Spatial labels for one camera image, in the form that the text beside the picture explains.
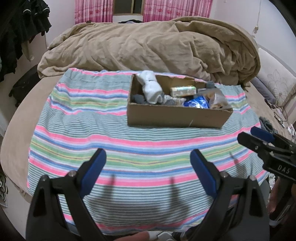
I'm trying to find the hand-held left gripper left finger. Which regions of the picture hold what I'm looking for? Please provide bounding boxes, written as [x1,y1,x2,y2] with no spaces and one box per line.
[26,148,107,241]

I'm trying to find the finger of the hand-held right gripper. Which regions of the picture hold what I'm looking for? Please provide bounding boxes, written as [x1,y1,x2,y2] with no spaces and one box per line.
[250,126,289,145]
[237,132,272,154]

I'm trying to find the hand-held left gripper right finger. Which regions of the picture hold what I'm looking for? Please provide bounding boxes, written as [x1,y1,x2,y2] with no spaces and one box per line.
[190,149,270,241]

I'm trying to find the clear snack bag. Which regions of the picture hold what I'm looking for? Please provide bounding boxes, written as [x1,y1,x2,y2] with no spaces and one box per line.
[206,89,232,109]

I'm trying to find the cardboard box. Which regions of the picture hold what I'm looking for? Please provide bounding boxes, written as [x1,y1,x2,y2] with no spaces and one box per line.
[127,74,233,129]

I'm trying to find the blue plastic packet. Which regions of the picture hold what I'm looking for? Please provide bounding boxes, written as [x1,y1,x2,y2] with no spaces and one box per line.
[183,95,210,109]

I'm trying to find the grey dotted non-slip socks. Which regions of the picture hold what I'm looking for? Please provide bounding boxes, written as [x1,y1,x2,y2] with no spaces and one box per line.
[163,95,185,106]

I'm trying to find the beige striped packet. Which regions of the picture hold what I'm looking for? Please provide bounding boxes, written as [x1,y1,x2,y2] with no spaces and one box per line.
[170,86,197,98]

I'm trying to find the white sock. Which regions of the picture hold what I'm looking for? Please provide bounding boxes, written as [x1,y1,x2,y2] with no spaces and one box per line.
[136,71,165,105]

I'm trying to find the person's right forearm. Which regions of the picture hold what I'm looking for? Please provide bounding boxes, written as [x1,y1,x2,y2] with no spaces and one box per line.
[269,185,279,214]

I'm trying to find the grey crumpled cloth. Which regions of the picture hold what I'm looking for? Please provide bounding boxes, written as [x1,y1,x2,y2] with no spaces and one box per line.
[259,116,274,132]

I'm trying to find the pastel striped towel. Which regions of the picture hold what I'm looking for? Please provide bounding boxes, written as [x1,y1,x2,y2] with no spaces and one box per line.
[26,68,270,235]

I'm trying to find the grey-blue pillow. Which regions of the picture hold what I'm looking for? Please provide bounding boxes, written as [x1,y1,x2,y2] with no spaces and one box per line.
[251,77,277,105]

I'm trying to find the pale pillow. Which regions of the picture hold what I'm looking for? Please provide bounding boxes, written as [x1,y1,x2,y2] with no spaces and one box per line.
[257,47,296,114]

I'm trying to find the black white printed paper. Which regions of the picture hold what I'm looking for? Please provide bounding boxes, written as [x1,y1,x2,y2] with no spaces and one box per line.
[0,171,8,207]

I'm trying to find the beige round bed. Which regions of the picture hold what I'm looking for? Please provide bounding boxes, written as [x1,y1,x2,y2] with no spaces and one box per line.
[0,65,296,202]

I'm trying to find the black suitcase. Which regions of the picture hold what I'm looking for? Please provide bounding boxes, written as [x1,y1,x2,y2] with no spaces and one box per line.
[9,65,42,107]

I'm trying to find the beige duvet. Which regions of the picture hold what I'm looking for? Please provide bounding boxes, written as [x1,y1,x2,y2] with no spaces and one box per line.
[37,16,258,87]

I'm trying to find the grey garment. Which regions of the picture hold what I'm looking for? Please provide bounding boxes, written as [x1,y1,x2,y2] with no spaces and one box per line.
[22,42,34,62]

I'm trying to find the pink curtain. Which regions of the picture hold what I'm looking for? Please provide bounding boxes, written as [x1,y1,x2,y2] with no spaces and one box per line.
[74,0,114,24]
[143,0,213,22]

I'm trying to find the black hanging clothes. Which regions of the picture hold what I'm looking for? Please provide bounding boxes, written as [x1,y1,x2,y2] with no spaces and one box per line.
[0,0,52,81]

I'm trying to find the window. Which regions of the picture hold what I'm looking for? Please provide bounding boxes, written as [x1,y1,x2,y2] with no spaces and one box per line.
[113,0,146,16]

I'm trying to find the black cable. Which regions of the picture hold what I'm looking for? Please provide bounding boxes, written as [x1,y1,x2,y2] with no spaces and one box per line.
[266,98,289,127]

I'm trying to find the hanging wall cord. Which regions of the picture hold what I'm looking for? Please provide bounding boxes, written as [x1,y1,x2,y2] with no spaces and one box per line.
[252,7,260,37]

